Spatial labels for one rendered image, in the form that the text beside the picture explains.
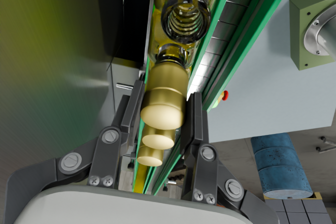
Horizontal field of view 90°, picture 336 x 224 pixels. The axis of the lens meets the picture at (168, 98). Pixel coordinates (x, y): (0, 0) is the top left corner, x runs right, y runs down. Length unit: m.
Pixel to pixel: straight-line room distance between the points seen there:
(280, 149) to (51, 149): 2.69
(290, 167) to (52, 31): 2.68
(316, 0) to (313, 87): 0.50
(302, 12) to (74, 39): 0.64
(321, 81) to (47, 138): 1.07
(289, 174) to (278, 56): 1.98
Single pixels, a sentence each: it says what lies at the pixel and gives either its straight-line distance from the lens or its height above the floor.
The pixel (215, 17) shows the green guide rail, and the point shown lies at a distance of 0.30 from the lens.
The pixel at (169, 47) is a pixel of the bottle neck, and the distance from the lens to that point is 0.16.
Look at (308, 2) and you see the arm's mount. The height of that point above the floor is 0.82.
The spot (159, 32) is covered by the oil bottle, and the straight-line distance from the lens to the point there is 0.17.
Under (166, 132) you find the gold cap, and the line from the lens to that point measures 0.17.
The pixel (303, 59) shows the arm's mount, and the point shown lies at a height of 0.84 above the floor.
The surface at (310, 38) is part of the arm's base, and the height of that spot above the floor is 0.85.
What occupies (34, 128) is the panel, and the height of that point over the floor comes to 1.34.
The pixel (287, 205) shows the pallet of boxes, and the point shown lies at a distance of 6.13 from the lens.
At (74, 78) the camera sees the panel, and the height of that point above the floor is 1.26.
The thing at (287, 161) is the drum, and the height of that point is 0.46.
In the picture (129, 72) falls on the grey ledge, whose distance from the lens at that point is 0.50.
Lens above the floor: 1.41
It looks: 41 degrees down
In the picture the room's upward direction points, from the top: 172 degrees counter-clockwise
